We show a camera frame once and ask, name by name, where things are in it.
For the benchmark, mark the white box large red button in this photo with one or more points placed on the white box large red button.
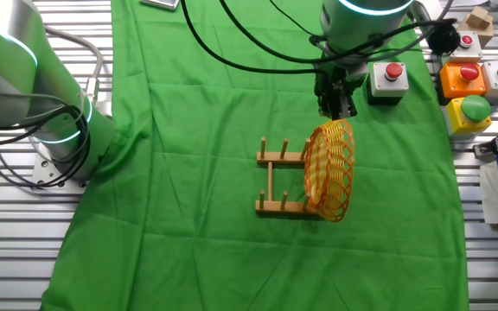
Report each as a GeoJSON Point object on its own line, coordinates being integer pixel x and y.
{"type": "Point", "coordinates": [387, 84]}

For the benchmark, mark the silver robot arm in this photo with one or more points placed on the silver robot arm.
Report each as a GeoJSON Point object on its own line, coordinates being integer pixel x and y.
{"type": "Point", "coordinates": [15, 56]}

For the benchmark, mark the small cardboard box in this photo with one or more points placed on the small cardboard box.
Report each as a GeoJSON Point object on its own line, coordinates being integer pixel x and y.
{"type": "Point", "coordinates": [479, 19]}

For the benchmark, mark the white box small red button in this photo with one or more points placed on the white box small red button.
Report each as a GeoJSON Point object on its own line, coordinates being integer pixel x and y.
{"type": "Point", "coordinates": [467, 52]}

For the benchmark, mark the yellow box green button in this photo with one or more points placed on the yellow box green button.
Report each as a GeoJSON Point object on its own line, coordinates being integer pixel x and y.
{"type": "Point", "coordinates": [465, 121]}

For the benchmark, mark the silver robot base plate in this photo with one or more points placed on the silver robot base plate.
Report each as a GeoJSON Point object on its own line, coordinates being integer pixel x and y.
{"type": "Point", "coordinates": [43, 173]}

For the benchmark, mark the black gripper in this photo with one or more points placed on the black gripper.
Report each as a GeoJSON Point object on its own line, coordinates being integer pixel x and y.
{"type": "Point", "coordinates": [337, 82]}

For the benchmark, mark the green cloth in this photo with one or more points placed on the green cloth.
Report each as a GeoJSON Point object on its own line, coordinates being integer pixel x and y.
{"type": "Point", "coordinates": [188, 129]}

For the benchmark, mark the orange yellow woven dish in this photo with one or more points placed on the orange yellow woven dish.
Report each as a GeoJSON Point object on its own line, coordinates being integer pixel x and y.
{"type": "Point", "coordinates": [327, 181]}

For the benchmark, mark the orange box red button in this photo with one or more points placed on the orange box red button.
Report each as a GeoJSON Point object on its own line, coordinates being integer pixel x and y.
{"type": "Point", "coordinates": [454, 82]}

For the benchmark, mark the wooden peg dish rack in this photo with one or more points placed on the wooden peg dish rack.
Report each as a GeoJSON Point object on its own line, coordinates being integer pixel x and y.
{"type": "Point", "coordinates": [275, 207]}

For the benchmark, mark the silver kitchen scale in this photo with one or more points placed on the silver kitchen scale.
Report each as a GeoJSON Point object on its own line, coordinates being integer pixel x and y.
{"type": "Point", "coordinates": [160, 3]}

